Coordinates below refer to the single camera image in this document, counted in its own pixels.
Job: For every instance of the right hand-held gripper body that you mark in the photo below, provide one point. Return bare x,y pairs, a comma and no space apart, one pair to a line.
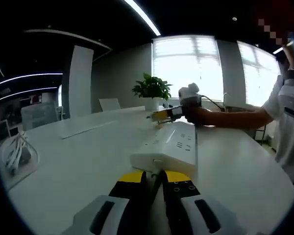
188,96

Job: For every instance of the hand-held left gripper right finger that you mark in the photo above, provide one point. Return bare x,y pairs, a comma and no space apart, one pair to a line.
181,198

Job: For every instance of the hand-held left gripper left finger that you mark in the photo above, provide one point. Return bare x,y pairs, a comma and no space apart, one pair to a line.
134,198

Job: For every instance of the white power strip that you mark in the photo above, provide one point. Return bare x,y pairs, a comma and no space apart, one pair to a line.
171,149

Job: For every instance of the white desk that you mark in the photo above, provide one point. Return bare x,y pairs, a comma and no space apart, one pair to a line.
88,156

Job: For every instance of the long ceiling light strip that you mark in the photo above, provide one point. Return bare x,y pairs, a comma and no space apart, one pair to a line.
144,17

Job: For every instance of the person's right hand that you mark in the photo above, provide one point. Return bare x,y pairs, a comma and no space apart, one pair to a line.
197,116

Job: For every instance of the white plant pot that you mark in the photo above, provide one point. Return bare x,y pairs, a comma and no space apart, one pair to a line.
153,104

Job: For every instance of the bright window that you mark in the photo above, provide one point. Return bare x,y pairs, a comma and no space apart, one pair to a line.
186,68
259,76

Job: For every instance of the green potted plant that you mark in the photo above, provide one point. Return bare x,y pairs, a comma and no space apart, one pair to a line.
153,85

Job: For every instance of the white office chair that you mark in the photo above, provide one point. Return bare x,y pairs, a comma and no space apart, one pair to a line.
109,104

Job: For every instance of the white pillar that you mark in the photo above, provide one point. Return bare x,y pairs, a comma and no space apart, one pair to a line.
80,83

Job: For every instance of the person in white shirt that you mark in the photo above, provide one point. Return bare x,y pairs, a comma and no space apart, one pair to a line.
291,137

